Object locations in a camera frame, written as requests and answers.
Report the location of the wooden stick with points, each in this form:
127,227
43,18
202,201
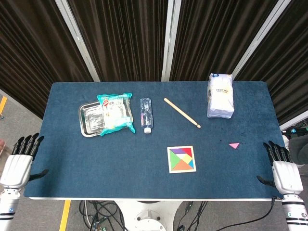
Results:
181,112

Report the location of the teal clear snack bag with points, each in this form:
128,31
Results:
115,113

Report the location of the green tangram triangle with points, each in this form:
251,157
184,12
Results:
173,160

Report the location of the white tissue pack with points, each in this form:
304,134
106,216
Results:
221,98

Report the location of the purple tangram parallelogram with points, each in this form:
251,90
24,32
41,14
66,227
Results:
176,151

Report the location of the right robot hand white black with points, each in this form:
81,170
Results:
286,175

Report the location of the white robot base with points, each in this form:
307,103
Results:
146,214

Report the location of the stainless steel tray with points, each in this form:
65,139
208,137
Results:
90,120

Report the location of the blue table cloth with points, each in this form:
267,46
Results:
108,163

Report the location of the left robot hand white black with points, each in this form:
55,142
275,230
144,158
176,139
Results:
16,168

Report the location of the colourful tangram puzzle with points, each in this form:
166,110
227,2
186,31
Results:
194,158

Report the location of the clear plastic water bottle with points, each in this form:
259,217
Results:
146,113

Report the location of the orange tangram triangle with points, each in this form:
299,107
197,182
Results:
183,167

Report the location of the white partition post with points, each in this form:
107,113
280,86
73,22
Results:
77,41
169,41
260,36

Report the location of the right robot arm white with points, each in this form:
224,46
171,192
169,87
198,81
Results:
294,211

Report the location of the dark brown curtain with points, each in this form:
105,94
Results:
125,36
211,36
29,48
288,72

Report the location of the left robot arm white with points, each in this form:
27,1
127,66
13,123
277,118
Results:
8,204

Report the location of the pink triangle piece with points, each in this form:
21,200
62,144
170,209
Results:
234,145

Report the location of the red tangram triangle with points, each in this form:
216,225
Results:
187,151

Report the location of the yellow tangram piece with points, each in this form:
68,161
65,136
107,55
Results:
185,158

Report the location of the blue triangular puzzle piece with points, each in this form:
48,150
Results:
191,163

